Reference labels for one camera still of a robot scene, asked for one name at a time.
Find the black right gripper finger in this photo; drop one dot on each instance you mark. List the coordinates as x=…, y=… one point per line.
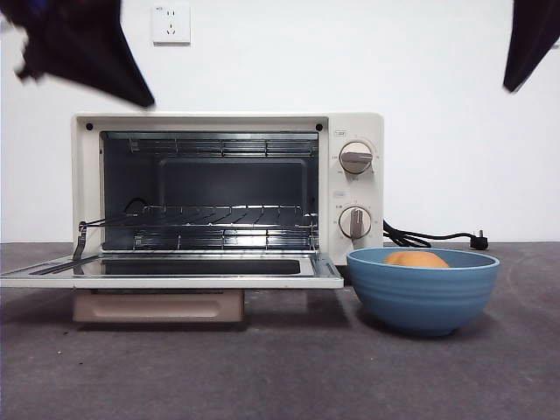
x=531, y=39

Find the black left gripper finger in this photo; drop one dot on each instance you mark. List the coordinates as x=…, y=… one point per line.
x=87, y=48

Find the blue ribbed bowl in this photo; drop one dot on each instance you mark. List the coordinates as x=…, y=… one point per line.
x=422, y=302

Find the cream Toshiba toaster oven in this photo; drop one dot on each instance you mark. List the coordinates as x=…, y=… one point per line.
x=354, y=127

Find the oven knob with horizontal grip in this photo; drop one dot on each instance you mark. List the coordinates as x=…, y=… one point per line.
x=357, y=157

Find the oven knob with vertical grip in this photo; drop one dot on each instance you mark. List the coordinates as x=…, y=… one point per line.
x=355, y=222

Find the white wall socket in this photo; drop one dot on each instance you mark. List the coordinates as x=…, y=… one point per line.
x=171, y=26

